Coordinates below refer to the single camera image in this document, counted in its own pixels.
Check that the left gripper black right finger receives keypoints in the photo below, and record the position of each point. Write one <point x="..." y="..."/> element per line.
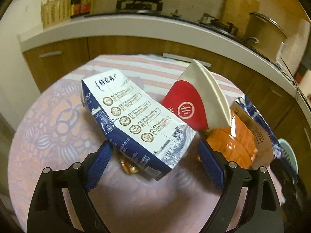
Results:
<point x="249" y="201"/>

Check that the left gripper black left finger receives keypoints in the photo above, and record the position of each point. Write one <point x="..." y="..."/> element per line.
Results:
<point x="48" y="211"/>

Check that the orange snack bag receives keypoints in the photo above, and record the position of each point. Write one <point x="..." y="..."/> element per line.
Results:
<point x="236" y="143"/>

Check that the blue white milk carton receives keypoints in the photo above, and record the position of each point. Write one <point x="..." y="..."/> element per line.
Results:
<point x="141" y="128"/>

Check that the white kitchen countertop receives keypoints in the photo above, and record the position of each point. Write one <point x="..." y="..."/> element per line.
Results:
<point x="158" y="28"/>

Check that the light blue plastic basket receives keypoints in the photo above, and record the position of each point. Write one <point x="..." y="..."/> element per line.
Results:
<point x="290" y="157"/>

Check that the brown wooden cabinets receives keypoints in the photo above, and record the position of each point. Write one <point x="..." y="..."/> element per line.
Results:
<point x="273" y="92"/>

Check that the red white paper cup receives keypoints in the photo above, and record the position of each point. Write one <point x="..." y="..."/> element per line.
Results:
<point x="197" y="99"/>

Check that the steel stock pot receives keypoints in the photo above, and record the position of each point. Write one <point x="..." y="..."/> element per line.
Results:
<point x="264" y="35"/>

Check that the woven chopstick holder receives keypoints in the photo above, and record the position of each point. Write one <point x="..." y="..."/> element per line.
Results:
<point x="54" y="12"/>

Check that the wooden cutting board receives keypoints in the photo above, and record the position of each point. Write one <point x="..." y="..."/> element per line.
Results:
<point x="237" y="12"/>

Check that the dark sauce bottles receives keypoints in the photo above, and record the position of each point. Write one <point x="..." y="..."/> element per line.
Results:
<point x="80" y="7"/>

